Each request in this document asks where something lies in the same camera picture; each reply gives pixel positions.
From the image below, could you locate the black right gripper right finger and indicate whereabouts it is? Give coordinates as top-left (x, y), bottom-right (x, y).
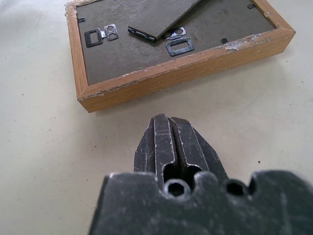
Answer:
top-left (169, 116), bottom-right (230, 182)

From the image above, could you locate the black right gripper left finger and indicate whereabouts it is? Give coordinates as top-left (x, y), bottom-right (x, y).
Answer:
top-left (133, 113), bottom-right (178, 182)

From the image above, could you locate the wooden picture frame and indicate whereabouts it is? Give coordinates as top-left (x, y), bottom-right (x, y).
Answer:
top-left (64, 0), bottom-right (296, 113)

